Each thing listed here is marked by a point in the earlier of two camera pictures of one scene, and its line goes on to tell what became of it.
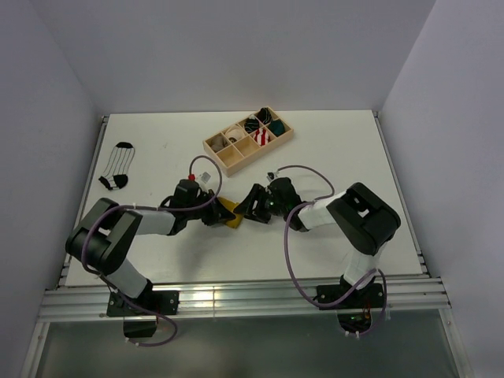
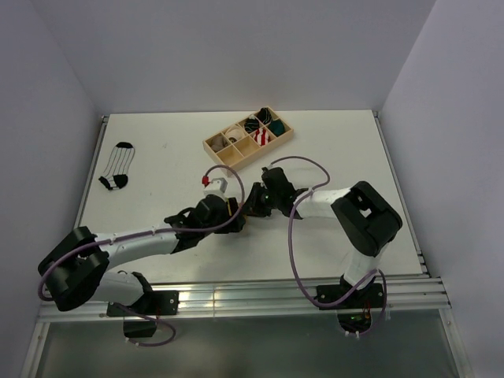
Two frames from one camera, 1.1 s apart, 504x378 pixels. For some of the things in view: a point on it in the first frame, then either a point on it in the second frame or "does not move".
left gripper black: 221,216 → 234,226
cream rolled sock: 235,131 does not move
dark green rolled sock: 277,127 does not move
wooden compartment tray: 237,146 does not move
